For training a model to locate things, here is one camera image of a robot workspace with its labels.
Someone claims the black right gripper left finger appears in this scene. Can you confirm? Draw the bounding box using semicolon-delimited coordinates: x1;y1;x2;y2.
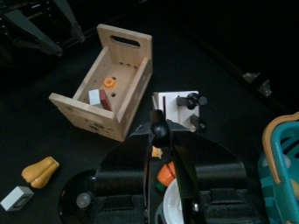
93;123;153;224

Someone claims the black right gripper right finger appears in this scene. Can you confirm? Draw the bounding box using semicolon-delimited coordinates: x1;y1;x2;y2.
169;121;270;224

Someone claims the green toy food piece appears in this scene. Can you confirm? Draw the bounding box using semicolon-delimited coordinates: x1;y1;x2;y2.
153;181;166;193

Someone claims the orange toy carrot piece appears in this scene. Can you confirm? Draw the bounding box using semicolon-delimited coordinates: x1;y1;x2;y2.
156;161;177;187

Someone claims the small yellow toy food piece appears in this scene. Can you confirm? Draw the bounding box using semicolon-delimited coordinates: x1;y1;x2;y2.
150;145;164;160

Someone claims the black round pot lid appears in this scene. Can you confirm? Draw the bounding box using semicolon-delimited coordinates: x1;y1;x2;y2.
57;170;98;224

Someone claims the white plate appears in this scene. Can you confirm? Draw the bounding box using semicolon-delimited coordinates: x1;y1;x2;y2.
161;178;184;224

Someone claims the yellow toy squash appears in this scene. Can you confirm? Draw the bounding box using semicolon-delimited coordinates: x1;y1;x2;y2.
21;156;61;189

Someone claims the red toy block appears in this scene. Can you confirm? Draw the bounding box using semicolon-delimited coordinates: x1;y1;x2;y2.
97;88;113;112

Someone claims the white knife block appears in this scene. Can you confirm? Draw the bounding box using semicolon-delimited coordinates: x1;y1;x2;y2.
152;90;201;133

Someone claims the white toy block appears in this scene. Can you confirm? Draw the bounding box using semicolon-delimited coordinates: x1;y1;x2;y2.
88;88;102;107

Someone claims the white and grey rectangular block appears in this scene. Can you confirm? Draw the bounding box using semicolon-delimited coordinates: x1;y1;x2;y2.
0;185;34;212

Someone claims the orange toy nut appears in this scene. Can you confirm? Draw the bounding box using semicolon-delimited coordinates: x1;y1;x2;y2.
102;76;117;89

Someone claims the teal basket with orange handle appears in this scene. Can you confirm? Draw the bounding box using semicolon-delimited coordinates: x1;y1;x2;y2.
256;111;299;224

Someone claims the grey metal frame bracket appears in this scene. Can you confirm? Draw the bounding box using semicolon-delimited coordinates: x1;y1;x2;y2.
256;80;273;97
241;72;260;84

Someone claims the light wooden crate with handle slot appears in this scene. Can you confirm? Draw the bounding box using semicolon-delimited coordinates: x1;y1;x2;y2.
48;24;154;143

